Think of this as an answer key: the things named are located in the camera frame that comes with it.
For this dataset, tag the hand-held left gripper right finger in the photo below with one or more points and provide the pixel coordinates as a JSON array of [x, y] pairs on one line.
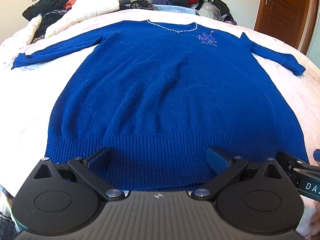
[[217, 158]]

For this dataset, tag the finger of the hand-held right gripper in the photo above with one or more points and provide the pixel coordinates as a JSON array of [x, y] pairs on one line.
[[317, 157], [287, 161]]

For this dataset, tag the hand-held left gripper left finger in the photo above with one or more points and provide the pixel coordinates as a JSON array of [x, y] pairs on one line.
[[100, 158]]

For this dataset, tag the blue knit sweater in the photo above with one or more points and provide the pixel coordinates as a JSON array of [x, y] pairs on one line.
[[160, 92]]

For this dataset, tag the pink bed blanket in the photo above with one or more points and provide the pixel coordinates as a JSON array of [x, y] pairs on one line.
[[37, 100]]

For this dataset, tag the white floral quilt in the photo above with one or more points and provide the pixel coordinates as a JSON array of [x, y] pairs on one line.
[[27, 30]]

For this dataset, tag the clear plastic bag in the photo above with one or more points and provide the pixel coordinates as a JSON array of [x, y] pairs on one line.
[[210, 11]]

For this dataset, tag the dark patterned garment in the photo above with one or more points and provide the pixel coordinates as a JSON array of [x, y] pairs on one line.
[[50, 17]]

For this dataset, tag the white puffer jacket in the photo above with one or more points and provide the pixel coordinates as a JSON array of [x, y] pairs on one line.
[[95, 7]]

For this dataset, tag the brown wooden door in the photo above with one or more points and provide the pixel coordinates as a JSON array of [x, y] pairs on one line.
[[282, 7]]

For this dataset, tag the light blue knit blanket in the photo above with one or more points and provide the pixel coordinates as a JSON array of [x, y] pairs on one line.
[[175, 8]]

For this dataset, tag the leopard print garment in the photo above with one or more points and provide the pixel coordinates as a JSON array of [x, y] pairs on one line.
[[141, 5]]

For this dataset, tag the black jacket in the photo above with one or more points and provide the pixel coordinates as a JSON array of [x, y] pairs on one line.
[[50, 2]]

